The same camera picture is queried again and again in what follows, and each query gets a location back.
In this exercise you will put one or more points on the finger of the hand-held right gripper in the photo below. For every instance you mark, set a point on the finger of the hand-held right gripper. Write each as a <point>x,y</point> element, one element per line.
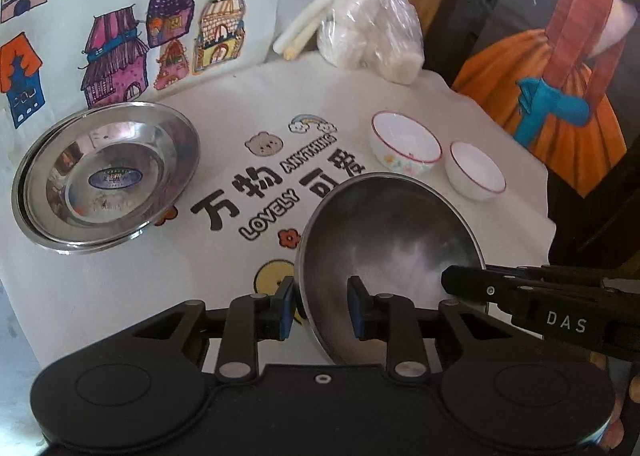
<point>550,275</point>
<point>500,296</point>

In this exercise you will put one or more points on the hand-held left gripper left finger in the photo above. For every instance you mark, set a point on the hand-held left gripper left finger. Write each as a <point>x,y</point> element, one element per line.
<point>286,308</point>

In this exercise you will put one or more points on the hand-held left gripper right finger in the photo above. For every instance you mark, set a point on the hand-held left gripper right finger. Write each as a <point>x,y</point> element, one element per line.
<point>356,308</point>

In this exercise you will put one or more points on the stainless steel bowl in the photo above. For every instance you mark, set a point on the stainless steel bowl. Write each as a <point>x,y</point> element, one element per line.
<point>390,236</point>

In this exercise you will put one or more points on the white red-rimmed ceramic bowl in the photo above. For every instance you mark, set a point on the white red-rimmed ceramic bowl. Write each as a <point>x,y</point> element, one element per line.
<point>475,171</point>

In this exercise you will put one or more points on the white floral ceramic bowl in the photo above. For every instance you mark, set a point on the white floral ceramic bowl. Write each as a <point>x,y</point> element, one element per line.
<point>405,141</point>

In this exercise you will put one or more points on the white printed table cloth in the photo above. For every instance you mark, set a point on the white printed table cloth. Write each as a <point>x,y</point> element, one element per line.
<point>150,286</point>

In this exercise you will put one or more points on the painting of orange dress figure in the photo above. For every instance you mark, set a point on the painting of orange dress figure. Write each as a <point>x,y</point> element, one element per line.
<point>550,101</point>

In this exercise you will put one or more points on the white stick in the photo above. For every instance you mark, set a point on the white stick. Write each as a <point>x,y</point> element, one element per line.
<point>305,39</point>
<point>320,9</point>

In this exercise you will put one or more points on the clear plastic bag of white lumps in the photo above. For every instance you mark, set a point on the clear plastic bag of white lumps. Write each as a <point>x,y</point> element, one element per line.
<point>362,36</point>

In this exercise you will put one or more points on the coloured houses drawing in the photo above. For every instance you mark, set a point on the coloured houses drawing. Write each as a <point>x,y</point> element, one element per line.
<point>117,4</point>

